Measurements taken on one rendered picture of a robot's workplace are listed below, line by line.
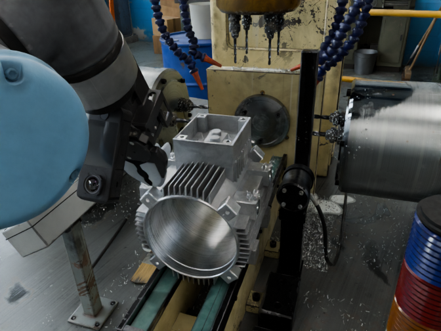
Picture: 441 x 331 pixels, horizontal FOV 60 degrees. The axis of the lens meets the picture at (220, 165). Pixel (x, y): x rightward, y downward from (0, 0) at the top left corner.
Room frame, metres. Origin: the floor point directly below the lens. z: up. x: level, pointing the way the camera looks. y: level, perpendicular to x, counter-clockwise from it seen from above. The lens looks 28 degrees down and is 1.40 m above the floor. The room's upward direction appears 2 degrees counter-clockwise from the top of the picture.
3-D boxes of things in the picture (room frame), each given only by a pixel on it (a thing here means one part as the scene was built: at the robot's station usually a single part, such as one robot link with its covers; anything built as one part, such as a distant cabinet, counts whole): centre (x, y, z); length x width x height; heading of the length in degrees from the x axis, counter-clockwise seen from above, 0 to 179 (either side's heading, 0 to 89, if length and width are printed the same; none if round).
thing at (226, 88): (1.00, -0.13, 0.97); 0.30 x 0.11 x 0.34; 71
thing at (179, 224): (0.56, 0.02, 1.02); 0.20 x 0.19 x 0.19; 162
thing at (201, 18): (3.04, 0.09, 0.99); 0.24 x 0.22 x 0.24; 59
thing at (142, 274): (0.69, 0.14, 0.80); 0.21 x 0.05 x 0.01; 162
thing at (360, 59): (5.03, -1.93, 0.14); 0.30 x 0.30 x 0.27
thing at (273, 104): (0.94, -0.11, 1.02); 0.15 x 0.02 x 0.15; 71
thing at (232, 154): (0.60, 0.01, 1.11); 0.12 x 0.11 x 0.07; 162
